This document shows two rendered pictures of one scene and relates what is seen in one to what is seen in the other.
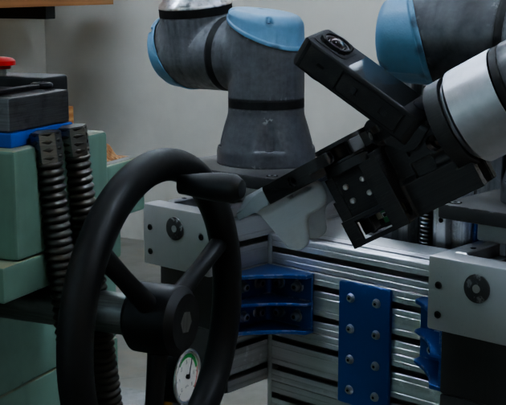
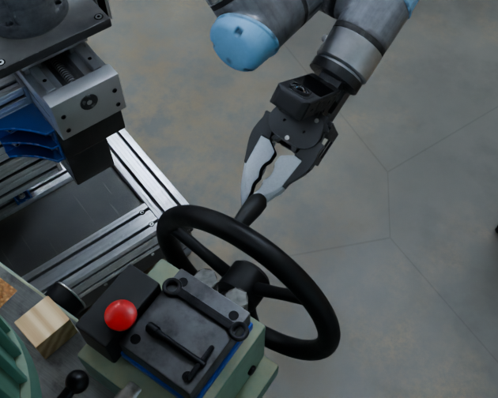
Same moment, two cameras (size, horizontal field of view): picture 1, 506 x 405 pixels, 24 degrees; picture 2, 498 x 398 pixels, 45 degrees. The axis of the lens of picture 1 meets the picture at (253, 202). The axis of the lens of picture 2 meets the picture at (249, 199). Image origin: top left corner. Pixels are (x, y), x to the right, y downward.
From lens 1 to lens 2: 1.08 m
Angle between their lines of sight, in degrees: 75
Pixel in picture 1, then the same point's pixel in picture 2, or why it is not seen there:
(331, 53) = (314, 99)
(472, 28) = (296, 16)
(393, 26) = (264, 46)
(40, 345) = not seen: hidden behind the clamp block
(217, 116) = not seen: outside the picture
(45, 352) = not seen: hidden behind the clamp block
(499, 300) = (104, 97)
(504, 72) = (383, 43)
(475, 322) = (93, 116)
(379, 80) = (317, 88)
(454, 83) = (360, 63)
